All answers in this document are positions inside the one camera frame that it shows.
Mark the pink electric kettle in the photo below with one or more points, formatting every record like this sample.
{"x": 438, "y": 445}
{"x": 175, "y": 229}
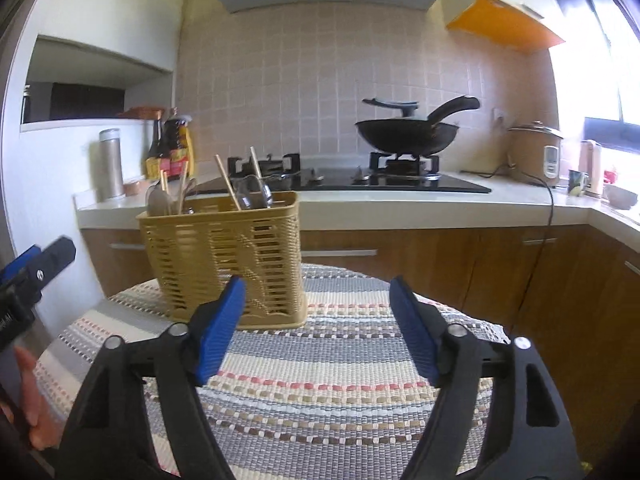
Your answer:
{"x": 592, "y": 165}

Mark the red-brown tray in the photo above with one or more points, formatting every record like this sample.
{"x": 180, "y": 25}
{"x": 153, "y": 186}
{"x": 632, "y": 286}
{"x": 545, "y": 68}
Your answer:
{"x": 142, "y": 111}

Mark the yellow plastic utensil basket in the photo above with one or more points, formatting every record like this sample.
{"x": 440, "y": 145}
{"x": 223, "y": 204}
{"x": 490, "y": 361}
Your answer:
{"x": 210, "y": 255}

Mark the kitchen window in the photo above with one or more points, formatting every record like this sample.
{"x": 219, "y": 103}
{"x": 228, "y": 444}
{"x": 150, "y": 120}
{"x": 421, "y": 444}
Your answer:
{"x": 600, "y": 85}

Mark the black gas cooktop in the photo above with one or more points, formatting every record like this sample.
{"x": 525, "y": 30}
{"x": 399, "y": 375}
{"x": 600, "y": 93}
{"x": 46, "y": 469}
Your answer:
{"x": 400, "y": 182}

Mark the dark mug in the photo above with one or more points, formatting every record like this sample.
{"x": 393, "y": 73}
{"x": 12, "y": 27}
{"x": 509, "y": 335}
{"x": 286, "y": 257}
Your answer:
{"x": 576, "y": 182}

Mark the slim dark sauce bottle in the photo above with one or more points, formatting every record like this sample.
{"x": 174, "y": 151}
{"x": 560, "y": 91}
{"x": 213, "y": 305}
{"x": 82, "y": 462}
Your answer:
{"x": 152, "y": 155}

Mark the yellow bottle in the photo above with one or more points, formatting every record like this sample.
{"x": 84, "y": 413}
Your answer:
{"x": 191, "y": 155}

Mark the beige rice cooker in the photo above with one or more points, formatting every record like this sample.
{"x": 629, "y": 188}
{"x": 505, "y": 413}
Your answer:
{"x": 530, "y": 155}

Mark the orange wall cabinet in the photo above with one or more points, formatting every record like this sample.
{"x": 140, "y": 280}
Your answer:
{"x": 500, "y": 20}

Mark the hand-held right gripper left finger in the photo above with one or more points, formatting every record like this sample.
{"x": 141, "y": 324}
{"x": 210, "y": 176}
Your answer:
{"x": 222, "y": 330}

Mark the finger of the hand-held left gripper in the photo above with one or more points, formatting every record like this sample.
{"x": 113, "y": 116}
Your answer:
{"x": 55, "y": 255}

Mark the striped woven table mat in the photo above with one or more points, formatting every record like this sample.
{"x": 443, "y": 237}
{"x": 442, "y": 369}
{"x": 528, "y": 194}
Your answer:
{"x": 325, "y": 360}

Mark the white kitchen countertop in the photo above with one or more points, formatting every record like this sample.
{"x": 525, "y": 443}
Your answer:
{"x": 400, "y": 205}

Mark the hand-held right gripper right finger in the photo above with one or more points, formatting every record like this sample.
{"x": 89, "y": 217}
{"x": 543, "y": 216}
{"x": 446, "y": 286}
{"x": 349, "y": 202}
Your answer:
{"x": 415, "y": 332}

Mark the person's left hand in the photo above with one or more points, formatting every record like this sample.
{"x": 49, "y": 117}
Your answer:
{"x": 37, "y": 410}

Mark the steel thermos flask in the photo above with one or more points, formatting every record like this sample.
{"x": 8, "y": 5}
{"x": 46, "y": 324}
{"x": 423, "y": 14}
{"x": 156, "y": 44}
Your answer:
{"x": 111, "y": 165}

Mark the brown wooden base cabinet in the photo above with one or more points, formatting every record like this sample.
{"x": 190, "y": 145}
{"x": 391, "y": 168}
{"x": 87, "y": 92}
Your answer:
{"x": 575, "y": 285}

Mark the black wok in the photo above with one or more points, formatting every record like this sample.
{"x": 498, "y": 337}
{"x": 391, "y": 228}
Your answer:
{"x": 400, "y": 137}

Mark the small bowl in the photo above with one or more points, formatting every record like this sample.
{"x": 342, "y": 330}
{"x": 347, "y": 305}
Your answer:
{"x": 620, "y": 196}

